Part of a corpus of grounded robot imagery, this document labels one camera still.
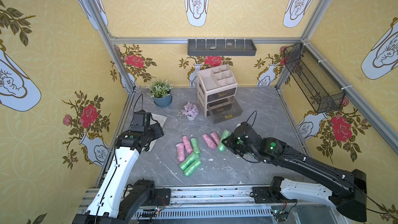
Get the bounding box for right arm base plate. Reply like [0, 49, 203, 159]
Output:
[249, 187, 296, 204]

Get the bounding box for aluminum front rail frame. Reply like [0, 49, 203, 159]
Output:
[77, 185, 349, 224]

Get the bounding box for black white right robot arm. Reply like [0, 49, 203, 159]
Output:
[220, 122, 367, 222]

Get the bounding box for green trash bag roll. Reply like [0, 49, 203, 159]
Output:
[190, 138, 201, 156]
[179, 153, 200, 171]
[217, 130, 231, 152]
[183, 159, 202, 177]

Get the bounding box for gray wall shelf tray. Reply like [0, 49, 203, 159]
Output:
[187, 38, 257, 57]

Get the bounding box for beige three-drawer organizer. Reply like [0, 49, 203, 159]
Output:
[197, 64, 238, 117]

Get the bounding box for black wire mesh basket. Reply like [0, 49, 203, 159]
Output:
[283, 43, 346, 113]

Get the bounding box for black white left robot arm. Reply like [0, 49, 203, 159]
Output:
[73, 110, 167, 224]

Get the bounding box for purple flowers in white pot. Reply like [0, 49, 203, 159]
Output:
[182, 102, 199, 121]

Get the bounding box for green plant in blue pot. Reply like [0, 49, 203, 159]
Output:
[148, 80, 173, 108]

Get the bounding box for pink trash bag roll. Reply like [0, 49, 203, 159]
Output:
[181, 136, 193, 155]
[202, 134, 217, 150]
[210, 132, 220, 146]
[176, 143, 185, 163]

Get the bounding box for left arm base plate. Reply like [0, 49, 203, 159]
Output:
[142, 188, 171, 206]

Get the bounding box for white green work glove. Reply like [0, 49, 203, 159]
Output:
[145, 113, 167, 152]

